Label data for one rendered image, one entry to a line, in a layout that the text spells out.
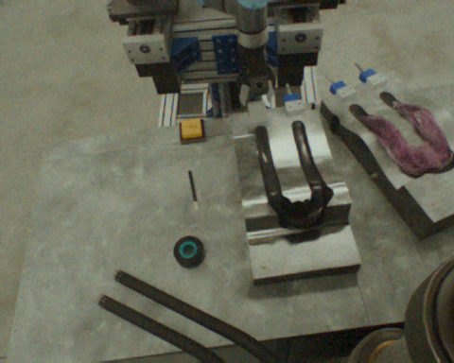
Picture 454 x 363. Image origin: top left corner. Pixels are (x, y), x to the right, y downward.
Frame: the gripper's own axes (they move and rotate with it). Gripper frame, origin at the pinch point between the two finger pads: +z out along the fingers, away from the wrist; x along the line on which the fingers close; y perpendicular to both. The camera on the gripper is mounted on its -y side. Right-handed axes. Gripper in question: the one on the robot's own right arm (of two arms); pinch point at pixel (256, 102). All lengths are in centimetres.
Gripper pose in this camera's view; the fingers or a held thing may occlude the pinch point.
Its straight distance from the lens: 115.2
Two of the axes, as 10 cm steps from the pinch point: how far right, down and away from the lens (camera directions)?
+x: -9.9, 1.4, 0.3
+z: 1.0, 5.2, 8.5
